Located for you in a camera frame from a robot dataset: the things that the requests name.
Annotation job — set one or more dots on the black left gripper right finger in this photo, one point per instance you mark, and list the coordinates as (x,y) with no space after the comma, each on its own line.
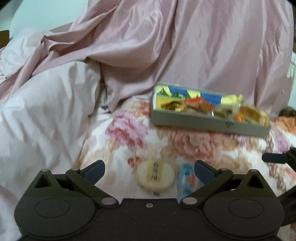
(213,181)

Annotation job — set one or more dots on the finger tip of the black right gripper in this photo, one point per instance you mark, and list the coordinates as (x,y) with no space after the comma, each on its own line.
(284,158)

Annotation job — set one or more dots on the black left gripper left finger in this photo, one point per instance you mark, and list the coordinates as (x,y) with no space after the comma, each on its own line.
(83,181)

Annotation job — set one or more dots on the light blue shrimp snack packet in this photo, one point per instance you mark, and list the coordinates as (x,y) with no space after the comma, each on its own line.
(187,181)

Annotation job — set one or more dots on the white rice cracker packet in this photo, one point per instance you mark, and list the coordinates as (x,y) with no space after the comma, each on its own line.
(155,176)

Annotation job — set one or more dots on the orange cloth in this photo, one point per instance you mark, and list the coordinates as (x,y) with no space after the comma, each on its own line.
(285,124)

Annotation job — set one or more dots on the clear bag of pastries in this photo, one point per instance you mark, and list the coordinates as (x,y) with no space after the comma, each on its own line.
(243,113)

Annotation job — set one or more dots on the light pink duvet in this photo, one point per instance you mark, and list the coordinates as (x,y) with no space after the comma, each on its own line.
(45,115)

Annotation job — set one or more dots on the red chips snack packet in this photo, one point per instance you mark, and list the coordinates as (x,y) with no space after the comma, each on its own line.
(199,105)

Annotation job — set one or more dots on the gold foil snack packet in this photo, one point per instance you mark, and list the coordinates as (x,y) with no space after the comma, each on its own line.
(177,106)

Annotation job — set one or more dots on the grey shallow box tray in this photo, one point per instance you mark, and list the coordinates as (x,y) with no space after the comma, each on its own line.
(207,122)

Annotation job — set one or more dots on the yellow blue paper in tray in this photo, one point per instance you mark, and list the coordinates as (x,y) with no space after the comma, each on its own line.
(164,93)

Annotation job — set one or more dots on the pink satin sheet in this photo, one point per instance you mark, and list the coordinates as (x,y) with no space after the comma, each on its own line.
(233,47)

